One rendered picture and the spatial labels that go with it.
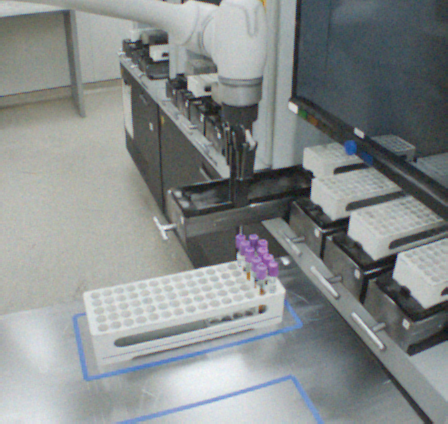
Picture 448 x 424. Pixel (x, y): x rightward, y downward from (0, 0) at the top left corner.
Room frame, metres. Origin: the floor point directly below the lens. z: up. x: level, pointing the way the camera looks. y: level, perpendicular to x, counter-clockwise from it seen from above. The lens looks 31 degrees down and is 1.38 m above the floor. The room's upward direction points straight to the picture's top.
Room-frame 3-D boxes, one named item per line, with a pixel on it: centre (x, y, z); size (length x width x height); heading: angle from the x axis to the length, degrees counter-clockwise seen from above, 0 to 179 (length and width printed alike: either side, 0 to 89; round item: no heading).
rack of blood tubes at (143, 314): (0.58, 0.06, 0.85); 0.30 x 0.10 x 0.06; 110
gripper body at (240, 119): (0.98, -0.04, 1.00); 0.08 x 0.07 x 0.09; 22
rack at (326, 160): (1.16, -0.36, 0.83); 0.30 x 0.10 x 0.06; 112
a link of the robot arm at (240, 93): (0.98, -0.04, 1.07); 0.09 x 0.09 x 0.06
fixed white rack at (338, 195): (0.99, -0.35, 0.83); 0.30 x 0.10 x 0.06; 112
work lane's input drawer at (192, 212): (1.09, -0.19, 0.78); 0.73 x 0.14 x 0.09; 112
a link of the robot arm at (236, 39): (0.99, -0.03, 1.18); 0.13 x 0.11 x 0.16; 24
